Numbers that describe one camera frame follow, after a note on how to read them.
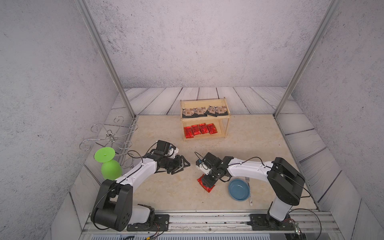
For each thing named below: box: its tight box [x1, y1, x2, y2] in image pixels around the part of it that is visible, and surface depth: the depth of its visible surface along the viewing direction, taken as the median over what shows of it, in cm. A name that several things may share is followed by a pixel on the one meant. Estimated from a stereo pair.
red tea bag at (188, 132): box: [184, 126, 194, 139], surface depth 107 cm
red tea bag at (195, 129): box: [191, 124, 202, 136], surface depth 108 cm
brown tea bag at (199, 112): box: [193, 107, 208, 118], surface depth 96 cm
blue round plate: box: [228, 179, 251, 202], surface depth 84 cm
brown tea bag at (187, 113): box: [181, 108, 196, 119], surface depth 95 cm
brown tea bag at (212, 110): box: [206, 105, 218, 117], surface depth 96 cm
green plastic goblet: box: [94, 147, 123, 181], surface depth 64 cm
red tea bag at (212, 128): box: [207, 123, 218, 135], surface depth 110 cm
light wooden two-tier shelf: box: [180, 97, 231, 141], surface depth 101 cm
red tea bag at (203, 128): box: [199, 123, 209, 134], surface depth 110 cm
